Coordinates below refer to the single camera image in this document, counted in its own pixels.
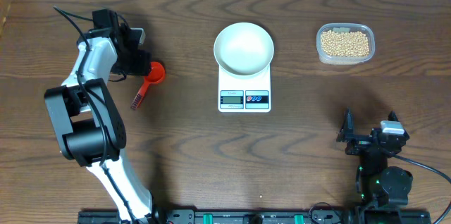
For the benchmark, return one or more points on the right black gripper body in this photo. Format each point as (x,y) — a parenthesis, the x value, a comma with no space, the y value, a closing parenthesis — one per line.
(359,145)

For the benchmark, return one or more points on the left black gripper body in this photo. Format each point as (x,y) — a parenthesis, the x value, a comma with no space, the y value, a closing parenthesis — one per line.
(134,62)

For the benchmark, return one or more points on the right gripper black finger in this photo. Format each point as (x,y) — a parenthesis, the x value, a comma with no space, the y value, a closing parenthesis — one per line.
(346,132)
(392,117)

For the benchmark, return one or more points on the red plastic measuring scoop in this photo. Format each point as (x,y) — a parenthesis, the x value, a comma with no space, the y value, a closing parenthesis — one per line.
(157,75)

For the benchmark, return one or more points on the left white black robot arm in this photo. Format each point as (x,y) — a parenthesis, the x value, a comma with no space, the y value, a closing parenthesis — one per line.
(86,122)

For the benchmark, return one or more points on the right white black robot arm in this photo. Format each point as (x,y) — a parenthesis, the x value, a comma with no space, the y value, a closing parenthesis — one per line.
(384,189)

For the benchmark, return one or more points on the white digital kitchen scale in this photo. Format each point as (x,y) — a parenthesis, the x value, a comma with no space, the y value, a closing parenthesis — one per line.
(244,95)

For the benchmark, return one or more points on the white round bowl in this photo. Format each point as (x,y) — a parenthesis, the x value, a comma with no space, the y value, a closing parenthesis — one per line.
(243,49)

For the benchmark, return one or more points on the soybeans in container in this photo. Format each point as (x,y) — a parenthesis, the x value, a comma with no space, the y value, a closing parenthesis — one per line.
(345,44)

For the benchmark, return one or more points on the clear plastic container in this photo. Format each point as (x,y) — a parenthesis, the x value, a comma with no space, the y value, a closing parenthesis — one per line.
(345,27)

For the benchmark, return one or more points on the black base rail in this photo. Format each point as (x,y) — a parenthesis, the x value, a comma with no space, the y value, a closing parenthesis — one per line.
(186,216)

